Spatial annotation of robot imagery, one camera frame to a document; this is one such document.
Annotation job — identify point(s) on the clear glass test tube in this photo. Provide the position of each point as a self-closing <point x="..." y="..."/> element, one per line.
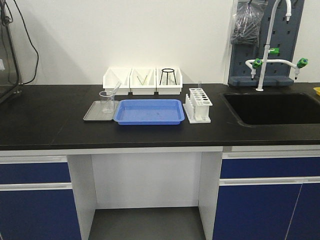
<point x="115" y="88"/>

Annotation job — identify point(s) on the white test tube rack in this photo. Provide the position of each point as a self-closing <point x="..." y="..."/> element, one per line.
<point x="197" y="105"/>

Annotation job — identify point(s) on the grey pegboard drying rack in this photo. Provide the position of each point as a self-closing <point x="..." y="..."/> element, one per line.
<point x="283" y="40"/>

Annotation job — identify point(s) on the blue plastic tray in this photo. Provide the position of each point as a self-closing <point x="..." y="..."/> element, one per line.
<point x="149" y="112"/>

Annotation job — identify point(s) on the right white storage bin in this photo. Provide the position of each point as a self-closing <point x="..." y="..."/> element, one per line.
<point x="169" y="89"/>

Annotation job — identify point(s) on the white storage bin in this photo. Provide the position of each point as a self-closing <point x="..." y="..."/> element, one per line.
<point x="169" y="89"/>
<point x="149" y="88"/>
<point x="114" y="75"/>

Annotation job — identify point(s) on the middle white storage bin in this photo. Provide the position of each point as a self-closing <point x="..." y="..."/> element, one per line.
<point x="149" y="88"/>

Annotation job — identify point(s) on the green yellow droppers in bin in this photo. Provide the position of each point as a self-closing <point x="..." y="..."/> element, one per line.
<point x="142" y="82"/>

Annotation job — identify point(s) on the black metal tripod stand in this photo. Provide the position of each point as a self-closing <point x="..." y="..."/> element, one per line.
<point x="168" y="77"/>

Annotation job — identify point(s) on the clear glass beaker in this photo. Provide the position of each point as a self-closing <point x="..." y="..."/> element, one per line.
<point x="103" y="102"/>

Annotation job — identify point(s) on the left white storage bin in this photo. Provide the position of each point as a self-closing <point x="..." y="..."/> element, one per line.
<point x="114" y="75"/>

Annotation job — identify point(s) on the grey metal tray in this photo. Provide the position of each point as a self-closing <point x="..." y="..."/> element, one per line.
<point x="95" y="113"/>

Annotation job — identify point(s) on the black lab sink basin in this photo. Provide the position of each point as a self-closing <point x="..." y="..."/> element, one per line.
<point x="274" y="108"/>

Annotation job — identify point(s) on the white lab faucet green knobs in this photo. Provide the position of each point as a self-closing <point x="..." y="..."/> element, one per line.
<point x="253" y="64"/>

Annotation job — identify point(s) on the right blue cabinet drawers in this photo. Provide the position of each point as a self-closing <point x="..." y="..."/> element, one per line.
<point x="268" y="199"/>

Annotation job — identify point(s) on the blue cabinet drawers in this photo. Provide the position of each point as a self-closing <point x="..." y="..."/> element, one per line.
<point x="37" y="199"/>
<point x="268" y="199"/>

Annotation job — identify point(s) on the plastic bag of black pegs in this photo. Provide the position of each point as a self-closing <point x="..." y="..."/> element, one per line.
<point x="248" y="19"/>

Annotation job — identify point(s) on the left blue cabinet drawers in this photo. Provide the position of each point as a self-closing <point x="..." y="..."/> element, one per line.
<point x="37" y="199"/>

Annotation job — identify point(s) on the glass fume cabinet left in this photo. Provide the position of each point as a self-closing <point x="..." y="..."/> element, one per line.
<point x="10" y="77"/>

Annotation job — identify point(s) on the yellow tray at right edge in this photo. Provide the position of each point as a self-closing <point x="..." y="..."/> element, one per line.
<point x="317" y="90"/>

